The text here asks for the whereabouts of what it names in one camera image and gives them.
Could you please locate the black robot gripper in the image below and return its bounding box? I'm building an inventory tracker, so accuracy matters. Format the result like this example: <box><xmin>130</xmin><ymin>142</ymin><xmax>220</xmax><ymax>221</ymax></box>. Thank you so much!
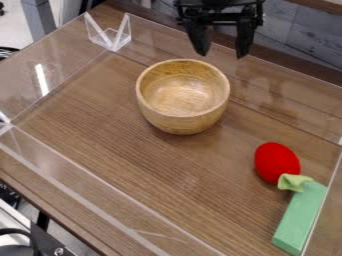
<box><xmin>173</xmin><ymin>0</ymin><xmax>266</xmax><ymax>58</ymax></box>

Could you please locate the red plush strawberry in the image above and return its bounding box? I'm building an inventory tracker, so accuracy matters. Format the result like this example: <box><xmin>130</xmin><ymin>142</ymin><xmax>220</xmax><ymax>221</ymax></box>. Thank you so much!
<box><xmin>254</xmin><ymin>142</ymin><xmax>314</xmax><ymax>192</ymax></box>

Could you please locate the wooden bowl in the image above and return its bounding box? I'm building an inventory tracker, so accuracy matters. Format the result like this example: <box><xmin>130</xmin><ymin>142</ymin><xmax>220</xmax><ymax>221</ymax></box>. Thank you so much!
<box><xmin>135</xmin><ymin>59</ymin><xmax>230</xmax><ymax>135</ymax></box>

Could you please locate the green rectangular block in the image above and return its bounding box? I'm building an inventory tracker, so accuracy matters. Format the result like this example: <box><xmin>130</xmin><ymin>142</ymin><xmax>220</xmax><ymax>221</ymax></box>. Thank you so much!
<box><xmin>272</xmin><ymin>182</ymin><xmax>328</xmax><ymax>256</ymax></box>

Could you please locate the clear acrylic enclosure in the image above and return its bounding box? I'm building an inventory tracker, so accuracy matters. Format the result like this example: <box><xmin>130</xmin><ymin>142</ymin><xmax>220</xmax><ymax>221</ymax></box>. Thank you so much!
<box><xmin>0</xmin><ymin>6</ymin><xmax>342</xmax><ymax>256</ymax></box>

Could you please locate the grey table leg post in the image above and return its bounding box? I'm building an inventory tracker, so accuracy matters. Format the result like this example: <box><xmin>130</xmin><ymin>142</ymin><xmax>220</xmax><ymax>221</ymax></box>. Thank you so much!
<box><xmin>21</xmin><ymin>0</ymin><xmax>57</xmax><ymax>41</ymax></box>

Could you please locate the black clamp bracket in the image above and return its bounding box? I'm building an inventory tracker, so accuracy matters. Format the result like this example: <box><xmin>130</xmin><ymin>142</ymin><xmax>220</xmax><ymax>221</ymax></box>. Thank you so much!
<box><xmin>0</xmin><ymin>222</ymin><xmax>78</xmax><ymax>256</ymax></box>

